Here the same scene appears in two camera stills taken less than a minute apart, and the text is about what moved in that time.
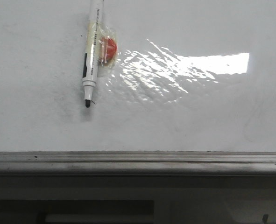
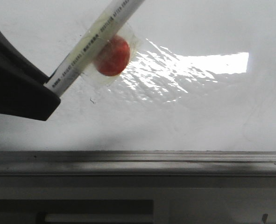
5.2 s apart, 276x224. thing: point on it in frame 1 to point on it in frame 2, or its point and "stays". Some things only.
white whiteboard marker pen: (89, 73) to (94, 45)
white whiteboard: (188, 76) stays
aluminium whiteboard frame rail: (135, 163) stays
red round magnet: (108, 50) to (116, 58)
